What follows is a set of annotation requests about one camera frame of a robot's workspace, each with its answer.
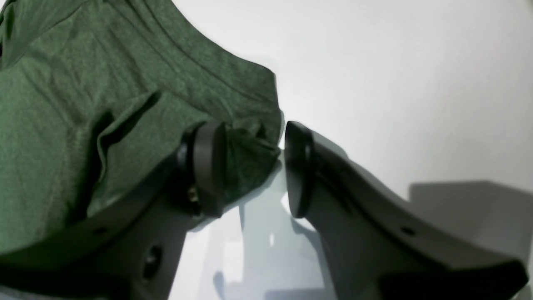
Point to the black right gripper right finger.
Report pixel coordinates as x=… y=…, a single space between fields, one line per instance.
x=376 y=249

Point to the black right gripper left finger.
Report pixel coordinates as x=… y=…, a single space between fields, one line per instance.
x=131 y=249

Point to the green long-sleeve shirt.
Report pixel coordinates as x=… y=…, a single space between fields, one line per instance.
x=94 y=93

